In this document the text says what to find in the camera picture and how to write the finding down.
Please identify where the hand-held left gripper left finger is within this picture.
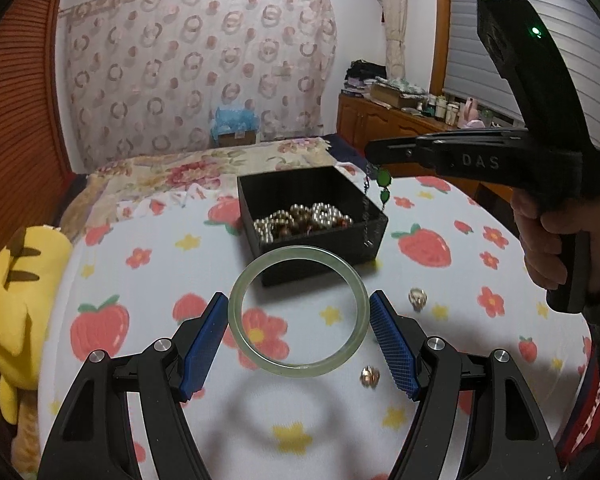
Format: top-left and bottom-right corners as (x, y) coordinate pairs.
(37, 291), (229, 480)

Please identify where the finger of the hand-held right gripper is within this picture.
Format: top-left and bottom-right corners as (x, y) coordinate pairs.
(364, 135), (433, 179)

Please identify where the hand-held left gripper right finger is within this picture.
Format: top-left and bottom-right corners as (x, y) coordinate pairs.
(369, 290), (566, 480)

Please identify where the green pendant necklace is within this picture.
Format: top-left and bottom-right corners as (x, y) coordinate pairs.
(362, 160), (393, 248)

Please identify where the green jade bangle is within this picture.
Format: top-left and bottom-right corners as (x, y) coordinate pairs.
(227, 246), (368, 378)

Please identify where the black box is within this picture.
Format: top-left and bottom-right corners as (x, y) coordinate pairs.
(236, 165), (389, 288)

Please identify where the pearl bead bracelet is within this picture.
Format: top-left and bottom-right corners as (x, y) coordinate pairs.
(252, 202), (343, 246)

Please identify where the person's right hand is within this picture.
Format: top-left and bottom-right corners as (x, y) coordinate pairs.
(510, 192), (600, 291)

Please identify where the wooden cabinet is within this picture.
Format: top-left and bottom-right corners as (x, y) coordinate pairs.
(337, 91), (526, 201)

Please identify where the brown cardboard tray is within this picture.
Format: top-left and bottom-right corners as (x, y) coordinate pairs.
(370, 77), (428, 110)

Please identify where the row of toiletry bottles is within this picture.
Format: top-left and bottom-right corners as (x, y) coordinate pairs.
(420, 92), (463, 123)

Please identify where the grey window blind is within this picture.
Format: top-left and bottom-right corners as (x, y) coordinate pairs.
(442, 0), (600, 126)

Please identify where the pile of dark clothes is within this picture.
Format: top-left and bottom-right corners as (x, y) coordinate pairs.
(342, 60), (387, 98)

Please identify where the cream window curtain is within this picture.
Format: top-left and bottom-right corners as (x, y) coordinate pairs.
(380, 0), (406, 81)

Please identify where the small cardboard box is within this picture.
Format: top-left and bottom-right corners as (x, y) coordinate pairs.
(217, 130), (257, 148)

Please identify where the blue plastic bag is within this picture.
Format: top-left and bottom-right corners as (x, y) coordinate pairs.
(211, 106), (260, 141)

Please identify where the floral blanket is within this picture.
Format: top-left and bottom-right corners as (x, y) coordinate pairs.
(60, 135), (341, 231)

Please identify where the yellow plush toy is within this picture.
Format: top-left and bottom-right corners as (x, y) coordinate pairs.
(0, 225), (73, 426)

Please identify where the orange cloth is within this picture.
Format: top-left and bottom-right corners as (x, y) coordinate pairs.
(10, 400), (43, 476)

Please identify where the brown louvered wardrobe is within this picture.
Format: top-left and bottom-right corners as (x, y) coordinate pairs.
(0, 0), (76, 281)

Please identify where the ring pattern curtain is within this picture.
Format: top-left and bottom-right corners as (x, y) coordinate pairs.
(60, 0), (338, 173)

